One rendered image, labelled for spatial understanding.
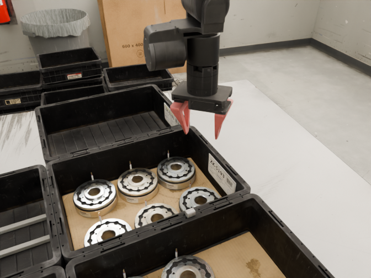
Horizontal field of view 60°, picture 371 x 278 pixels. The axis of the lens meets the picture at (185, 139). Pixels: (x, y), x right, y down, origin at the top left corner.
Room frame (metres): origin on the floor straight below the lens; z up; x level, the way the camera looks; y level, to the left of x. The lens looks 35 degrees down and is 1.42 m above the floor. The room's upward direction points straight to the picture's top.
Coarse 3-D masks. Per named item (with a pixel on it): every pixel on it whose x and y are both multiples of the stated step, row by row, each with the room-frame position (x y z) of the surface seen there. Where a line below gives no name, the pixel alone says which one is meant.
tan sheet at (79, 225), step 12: (156, 168) 0.70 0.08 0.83; (204, 180) 0.65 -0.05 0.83; (168, 192) 0.60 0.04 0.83; (180, 192) 0.60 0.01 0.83; (216, 192) 0.60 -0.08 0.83; (72, 204) 0.56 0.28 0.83; (120, 204) 0.56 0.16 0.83; (132, 204) 0.56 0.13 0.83; (144, 204) 0.56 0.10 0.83; (168, 204) 0.56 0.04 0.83; (72, 216) 0.52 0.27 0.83; (108, 216) 0.52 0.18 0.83; (120, 216) 0.52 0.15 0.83; (132, 216) 0.52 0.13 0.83; (72, 228) 0.49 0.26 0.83; (84, 228) 0.49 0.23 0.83; (132, 228) 0.49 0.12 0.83; (72, 240) 0.45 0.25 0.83
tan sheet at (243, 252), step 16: (240, 240) 0.45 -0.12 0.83; (256, 240) 0.45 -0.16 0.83; (208, 256) 0.41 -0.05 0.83; (224, 256) 0.41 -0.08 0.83; (240, 256) 0.41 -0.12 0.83; (256, 256) 0.41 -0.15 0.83; (160, 272) 0.37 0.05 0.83; (224, 272) 0.37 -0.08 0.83; (240, 272) 0.37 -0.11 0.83; (256, 272) 0.37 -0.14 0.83; (272, 272) 0.37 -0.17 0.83
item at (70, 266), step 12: (228, 204) 0.47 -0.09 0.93; (264, 204) 0.47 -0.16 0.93; (204, 216) 0.43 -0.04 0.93; (276, 216) 0.43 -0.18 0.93; (156, 228) 0.40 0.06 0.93; (168, 228) 0.40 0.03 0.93; (288, 228) 0.40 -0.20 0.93; (132, 240) 0.38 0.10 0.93; (144, 240) 0.38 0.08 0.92; (300, 240) 0.38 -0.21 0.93; (96, 252) 0.35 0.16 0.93; (108, 252) 0.35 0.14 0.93; (300, 252) 0.35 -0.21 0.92; (72, 264) 0.33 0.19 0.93; (312, 264) 0.33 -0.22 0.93; (72, 276) 0.30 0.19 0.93; (324, 276) 0.31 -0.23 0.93
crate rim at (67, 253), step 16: (192, 128) 0.75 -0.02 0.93; (128, 144) 0.68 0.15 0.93; (208, 144) 0.68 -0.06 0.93; (64, 160) 0.61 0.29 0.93; (224, 160) 0.61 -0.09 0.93; (48, 176) 0.55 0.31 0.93; (240, 176) 0.55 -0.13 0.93; (240, 192) 0.50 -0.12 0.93; (64, 224) 0.41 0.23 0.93; (160, 224) 0.41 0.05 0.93; (64, 240) 0.38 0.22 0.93; (112, 240) 0.38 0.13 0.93; (64, 256) 0.34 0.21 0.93
